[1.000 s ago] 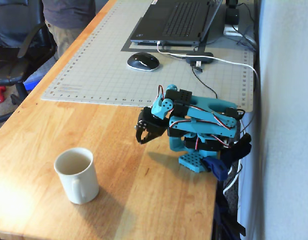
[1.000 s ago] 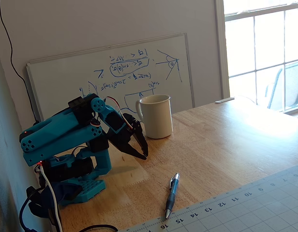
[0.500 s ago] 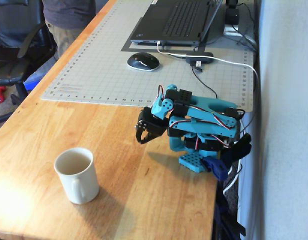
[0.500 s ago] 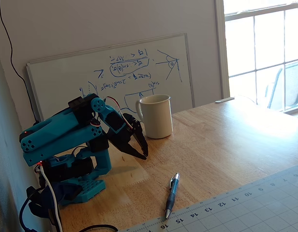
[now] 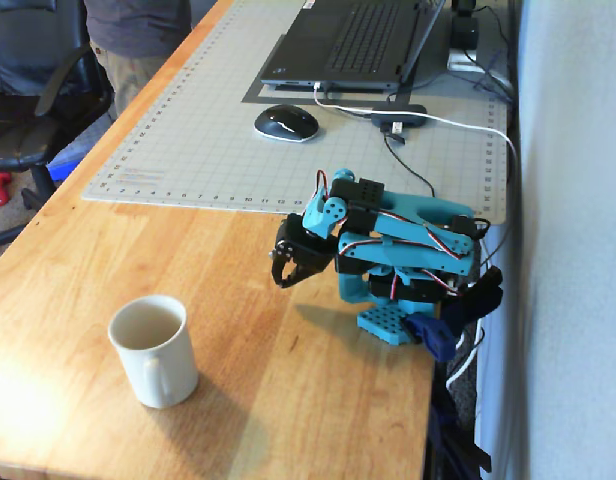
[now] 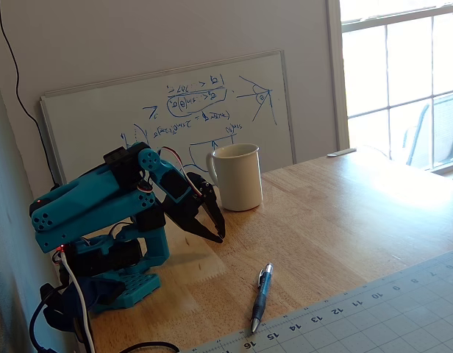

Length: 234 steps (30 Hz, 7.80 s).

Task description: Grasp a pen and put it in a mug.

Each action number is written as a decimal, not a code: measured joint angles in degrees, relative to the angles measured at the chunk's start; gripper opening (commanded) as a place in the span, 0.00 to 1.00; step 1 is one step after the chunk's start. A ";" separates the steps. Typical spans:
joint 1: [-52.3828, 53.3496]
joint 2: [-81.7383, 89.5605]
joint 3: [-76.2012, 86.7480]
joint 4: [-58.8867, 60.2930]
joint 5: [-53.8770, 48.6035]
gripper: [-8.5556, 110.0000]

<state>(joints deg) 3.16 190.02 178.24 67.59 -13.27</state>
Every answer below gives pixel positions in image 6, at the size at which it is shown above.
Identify dark blue table clamp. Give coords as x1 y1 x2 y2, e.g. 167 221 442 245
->
40 276 126 332

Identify white cable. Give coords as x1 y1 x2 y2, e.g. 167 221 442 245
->
60 252 97 353

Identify white ceramic mug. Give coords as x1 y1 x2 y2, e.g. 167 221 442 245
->
206 143 264 213

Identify grey outdoor chair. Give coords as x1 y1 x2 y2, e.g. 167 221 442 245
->
402 90 453 171

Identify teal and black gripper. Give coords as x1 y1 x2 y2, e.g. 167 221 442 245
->
149 161 227 243

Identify black cable loop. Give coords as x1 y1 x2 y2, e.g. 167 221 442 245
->
118 341 182 353

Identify teal robot base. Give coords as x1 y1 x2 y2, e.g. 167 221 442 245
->
59 237 163 314

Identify white window frame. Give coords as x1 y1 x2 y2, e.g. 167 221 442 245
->
324 0 453 182

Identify thin black wall cable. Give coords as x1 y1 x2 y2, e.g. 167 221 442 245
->
0 0 62 187

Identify whiteboard with blue writing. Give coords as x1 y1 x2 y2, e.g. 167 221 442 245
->
40 49 297 187

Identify grey cutting mat with ruler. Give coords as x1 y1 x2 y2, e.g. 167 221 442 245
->
182 248 453 353

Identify blue and silver pen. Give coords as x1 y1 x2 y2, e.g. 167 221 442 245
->
250 262 274 333

